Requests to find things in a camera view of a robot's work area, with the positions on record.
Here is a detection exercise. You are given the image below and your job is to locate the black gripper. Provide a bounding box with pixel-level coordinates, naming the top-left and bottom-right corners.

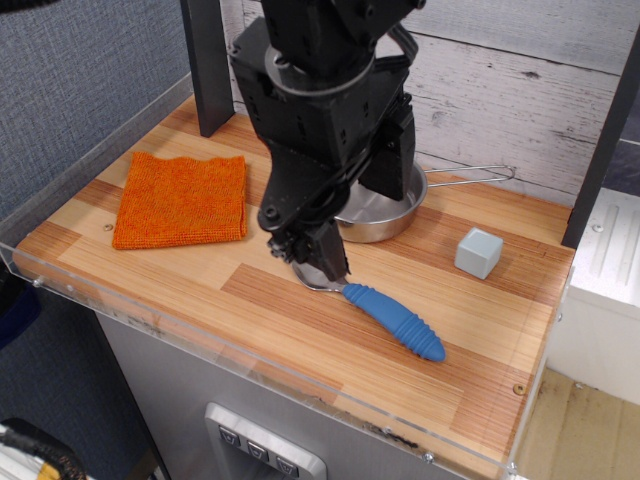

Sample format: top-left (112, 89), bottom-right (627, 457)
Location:
top-left (230, 18), bottom-right (416, 281)

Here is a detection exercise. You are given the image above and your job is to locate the orange knitted cloth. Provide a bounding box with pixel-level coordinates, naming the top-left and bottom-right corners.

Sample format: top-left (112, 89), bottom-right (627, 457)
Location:
top-left (112, 152), bottom-right (247, 250)

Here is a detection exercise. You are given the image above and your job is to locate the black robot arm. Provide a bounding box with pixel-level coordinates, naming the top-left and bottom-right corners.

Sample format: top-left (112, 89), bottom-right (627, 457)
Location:
top-left (229, 1), bottom-right (419, 280)

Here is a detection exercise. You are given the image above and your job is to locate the stainless steel pan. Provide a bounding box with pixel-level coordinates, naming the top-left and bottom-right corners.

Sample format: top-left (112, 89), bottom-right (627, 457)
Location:
top-left (335, 163), bottom-right (516, 243)

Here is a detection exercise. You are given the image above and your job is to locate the grey cube block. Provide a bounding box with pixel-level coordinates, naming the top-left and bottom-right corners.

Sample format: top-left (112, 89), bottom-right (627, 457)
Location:
top-left (454, 227), bottom-right (504, 280)

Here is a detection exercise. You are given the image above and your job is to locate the silver toy fridge cabinet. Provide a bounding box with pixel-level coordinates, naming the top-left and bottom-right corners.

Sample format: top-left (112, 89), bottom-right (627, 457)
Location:
top-left (99, 315), bottom-right (505, 479)

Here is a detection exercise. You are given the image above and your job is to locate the silver dispenser button panel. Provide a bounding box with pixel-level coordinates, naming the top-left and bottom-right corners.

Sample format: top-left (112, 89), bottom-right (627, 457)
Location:
top-left (205, 403), bottom-right (327, 480)

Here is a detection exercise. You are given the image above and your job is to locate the white side cabinet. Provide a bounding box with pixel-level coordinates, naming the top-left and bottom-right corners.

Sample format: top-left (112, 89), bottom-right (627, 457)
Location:
top-left (546, 188), bottom-right (639, 404)

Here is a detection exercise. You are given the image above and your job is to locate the blue handled metal spoon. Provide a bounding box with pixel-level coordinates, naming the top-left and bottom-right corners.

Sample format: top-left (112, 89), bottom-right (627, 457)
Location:
top-left (291, 262), bottom-right (446, 362)

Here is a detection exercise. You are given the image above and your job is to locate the dark grey left post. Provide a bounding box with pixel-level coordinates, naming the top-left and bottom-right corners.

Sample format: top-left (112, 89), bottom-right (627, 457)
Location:
top-left (180, 0), bottom-right (235, 137)

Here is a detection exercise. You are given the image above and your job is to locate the dark grey post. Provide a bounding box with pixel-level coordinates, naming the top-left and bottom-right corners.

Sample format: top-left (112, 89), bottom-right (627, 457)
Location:
top-left (561, 32), bottom-right (639, 249)
top-left (180, 0), bottom-right (235, 137)

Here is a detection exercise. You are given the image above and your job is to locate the dark grey right post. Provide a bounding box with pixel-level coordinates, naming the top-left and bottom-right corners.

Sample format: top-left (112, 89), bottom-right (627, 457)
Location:
top-left (561, 32), bottom-right (639, 249)

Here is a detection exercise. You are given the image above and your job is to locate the clear acrylic guard rail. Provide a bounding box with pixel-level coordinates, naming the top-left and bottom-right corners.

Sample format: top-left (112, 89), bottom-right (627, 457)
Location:
top-left (0, 72), bottom-right (575, 480)

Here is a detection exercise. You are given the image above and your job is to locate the black braided cable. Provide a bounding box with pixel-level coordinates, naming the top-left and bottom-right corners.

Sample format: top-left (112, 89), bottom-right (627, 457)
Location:
top-left (0, 429), bottom-right (86, 480)

